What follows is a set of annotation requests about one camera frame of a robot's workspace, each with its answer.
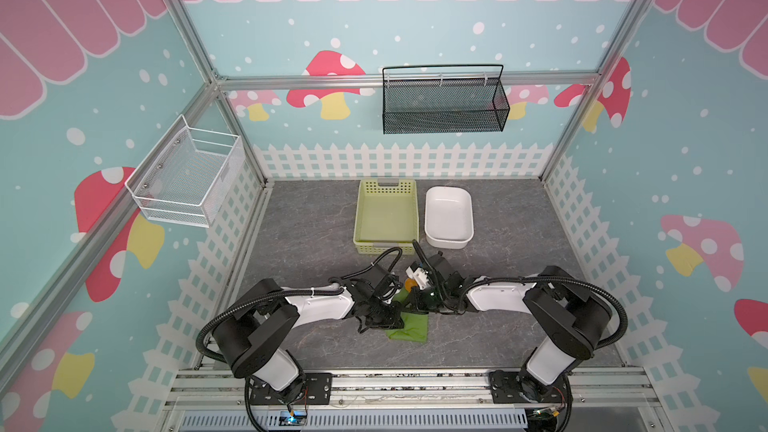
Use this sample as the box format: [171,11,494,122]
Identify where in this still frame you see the green paper napkin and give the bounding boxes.
[385,288,428,343]

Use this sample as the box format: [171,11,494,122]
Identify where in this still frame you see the orange plastic spoon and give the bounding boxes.
[404,278,418,292]

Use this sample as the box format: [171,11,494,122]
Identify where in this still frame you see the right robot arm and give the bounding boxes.
[405,242,628,403]

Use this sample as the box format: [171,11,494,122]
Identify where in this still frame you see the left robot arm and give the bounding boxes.
[195,247,404,403]

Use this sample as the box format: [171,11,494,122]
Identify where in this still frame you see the white plastic tub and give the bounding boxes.
[424,186,474,250]

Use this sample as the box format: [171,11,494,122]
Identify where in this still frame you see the green perforated plastic basket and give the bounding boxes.
[353,178,420,255]

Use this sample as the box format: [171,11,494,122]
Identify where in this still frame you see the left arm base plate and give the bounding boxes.
[248,372,333,407]

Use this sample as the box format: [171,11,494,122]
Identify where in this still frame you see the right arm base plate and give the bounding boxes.
[488,370,566,405]

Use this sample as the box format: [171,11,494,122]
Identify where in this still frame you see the aluminium mounting rail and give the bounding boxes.
[155,367,673,431]

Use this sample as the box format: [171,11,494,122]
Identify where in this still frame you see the black wire mesh basket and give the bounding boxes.
[381,64,511,135]

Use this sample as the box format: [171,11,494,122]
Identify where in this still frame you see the white wire mesh basket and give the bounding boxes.
[125,116,245,228]

